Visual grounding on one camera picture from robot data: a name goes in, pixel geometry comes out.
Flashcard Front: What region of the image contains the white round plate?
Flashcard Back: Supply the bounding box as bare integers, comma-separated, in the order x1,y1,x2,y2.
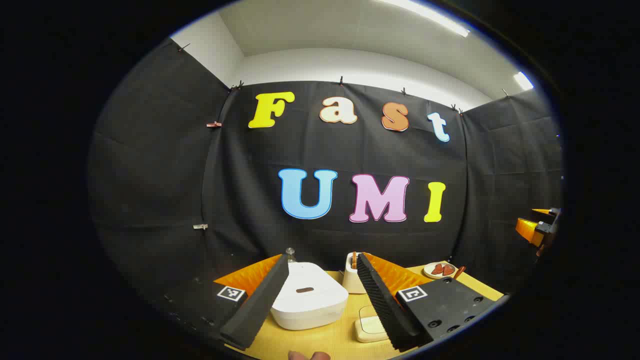
423,262,458,279

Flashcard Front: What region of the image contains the white rice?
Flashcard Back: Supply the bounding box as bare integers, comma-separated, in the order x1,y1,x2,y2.
355,316,388,343

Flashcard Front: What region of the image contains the long ceiling light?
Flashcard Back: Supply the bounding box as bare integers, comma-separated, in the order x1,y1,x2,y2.
385,0,471,38

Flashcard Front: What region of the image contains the black backdrop cloth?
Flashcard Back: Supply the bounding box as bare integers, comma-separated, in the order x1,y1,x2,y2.
87,37,563,301

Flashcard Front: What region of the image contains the white toaster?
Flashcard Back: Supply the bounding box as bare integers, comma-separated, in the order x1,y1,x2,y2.
342,251,368,295

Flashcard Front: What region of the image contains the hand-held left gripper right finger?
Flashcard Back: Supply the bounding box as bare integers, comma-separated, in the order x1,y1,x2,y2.
356,252,506,352

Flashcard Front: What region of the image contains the clear glass dish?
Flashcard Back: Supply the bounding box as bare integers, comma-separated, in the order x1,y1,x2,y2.
354,305,390,344

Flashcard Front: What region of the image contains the white rice cooker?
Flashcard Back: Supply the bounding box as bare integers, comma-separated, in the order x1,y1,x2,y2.
270,261,349,331

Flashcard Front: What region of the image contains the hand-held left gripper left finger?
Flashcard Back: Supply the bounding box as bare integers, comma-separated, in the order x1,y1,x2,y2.
160,253,291,351

